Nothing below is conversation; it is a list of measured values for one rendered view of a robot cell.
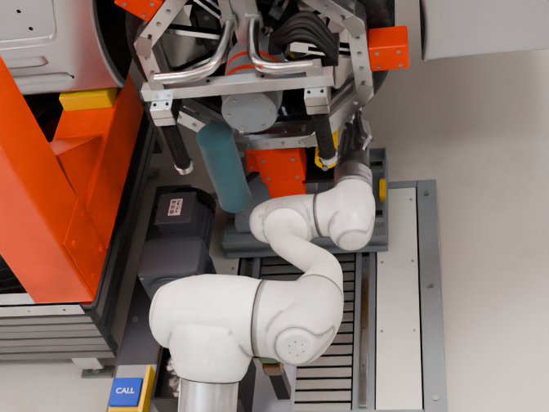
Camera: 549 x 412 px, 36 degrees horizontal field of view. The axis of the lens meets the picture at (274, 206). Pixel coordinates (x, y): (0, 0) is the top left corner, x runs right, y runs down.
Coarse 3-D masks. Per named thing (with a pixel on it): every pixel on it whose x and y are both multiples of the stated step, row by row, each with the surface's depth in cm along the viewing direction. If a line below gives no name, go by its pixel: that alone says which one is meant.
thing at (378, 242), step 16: (384, 160) 269; (384, 176) 265; (384, 192) 259; (384, 208) 256; (384, 224) 253; (224, 240) 261; (240, 240) 262; (256, 240) 258; (320, 240) 254; (384, 240) 252; (240, 256) 263; (256, 256) 263; (272, 256) 262
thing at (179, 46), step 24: (216, 0) 202; (288, 0) 199; (168, 48) 215; (192, 48) 228; (288, 48) 210; (312, 48) 210; (216, 72) 232; (336, 72) 222; (216, 96) 226; (288, 96) 229
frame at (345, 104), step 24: (168, 0) 189; (312, 0) 186; (336, 0) 187; (144, 24) 200; (168, 24) 194; (360, 24) 189; (144, 48) 200; (360, 48) 195; (360, 72) 200; (336, 96) 214; (360, 96) 206; (192, 120) 217; (216, 120) 222; (312, 120) 220; (336, 120) 213; (240, 144) 222; (264, 144) 222; (288, 144) 221; (312, 144) 220
